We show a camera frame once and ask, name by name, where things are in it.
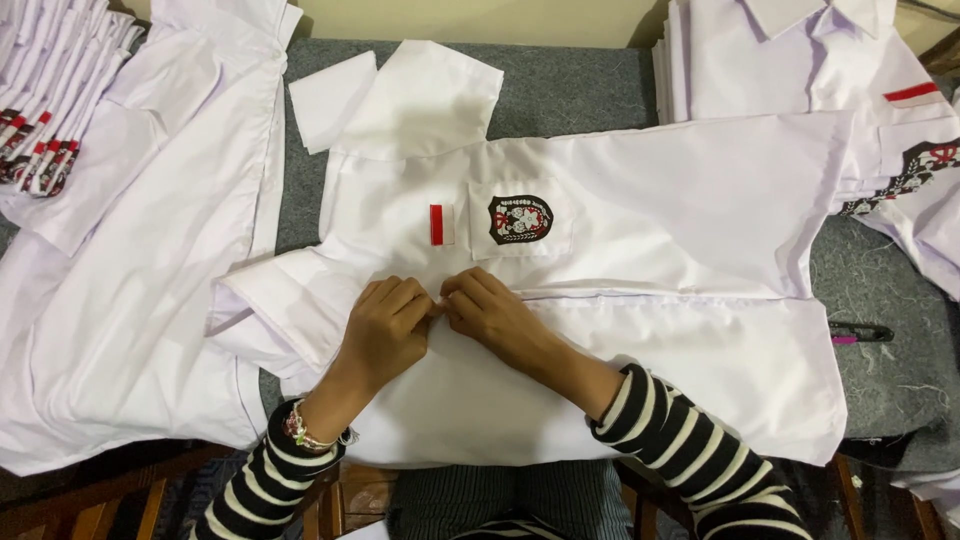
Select pile of white collared shirts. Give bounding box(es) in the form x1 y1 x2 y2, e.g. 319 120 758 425
651 0 960 303

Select brown wooden table frame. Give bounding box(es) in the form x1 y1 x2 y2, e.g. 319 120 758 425
0 441 948 540

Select plain white spread shirt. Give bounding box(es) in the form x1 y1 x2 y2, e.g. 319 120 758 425
0 0 305 478

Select person's left hand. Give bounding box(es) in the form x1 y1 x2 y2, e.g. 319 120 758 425
336 275 443 396

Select grey striped trousers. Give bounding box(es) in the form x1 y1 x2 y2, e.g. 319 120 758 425
384 458 636 540

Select beaded wrist bracelet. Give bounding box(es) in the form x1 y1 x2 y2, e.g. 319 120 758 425
282 399 360 456

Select white badge uniform shirt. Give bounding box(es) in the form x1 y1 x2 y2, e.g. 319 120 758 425
206 39 856 470

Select black pink thread snips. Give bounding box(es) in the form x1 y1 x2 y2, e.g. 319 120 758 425
828 321 896 346

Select grey felt table mat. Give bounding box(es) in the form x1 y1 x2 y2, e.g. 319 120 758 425
258 37 960 451

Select person's right hand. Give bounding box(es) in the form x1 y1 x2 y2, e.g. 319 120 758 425
438 266 558 374

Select brown wooden furniture piece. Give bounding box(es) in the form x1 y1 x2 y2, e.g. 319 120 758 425
918 26 960 78

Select stack of folded white shirts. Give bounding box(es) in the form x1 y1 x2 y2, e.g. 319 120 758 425
0 0 148 201

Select dark grey cloth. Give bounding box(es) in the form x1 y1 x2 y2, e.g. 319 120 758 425
838 416 960 475

